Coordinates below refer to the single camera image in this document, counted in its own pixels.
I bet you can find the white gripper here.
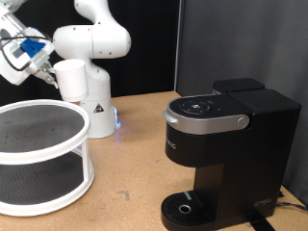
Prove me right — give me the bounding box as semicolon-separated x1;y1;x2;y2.
0;52;60;90

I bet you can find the white mug with green-marked handle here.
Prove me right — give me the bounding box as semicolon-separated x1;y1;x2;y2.
46;58;90;103

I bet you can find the black Keurig drip tray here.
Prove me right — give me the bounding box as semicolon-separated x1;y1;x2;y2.
160;190;219;231

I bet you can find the black Keurig coffee machine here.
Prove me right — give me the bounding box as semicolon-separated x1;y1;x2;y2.
160;77;302;231

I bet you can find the white two-tier turntable shelf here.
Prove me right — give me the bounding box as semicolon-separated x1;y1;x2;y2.
0;98;95;218

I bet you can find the black tape strip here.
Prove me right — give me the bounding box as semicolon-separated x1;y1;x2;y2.
246;218;277;231

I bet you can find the braided power cable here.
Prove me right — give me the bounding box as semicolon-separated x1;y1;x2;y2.
275;201;308;212

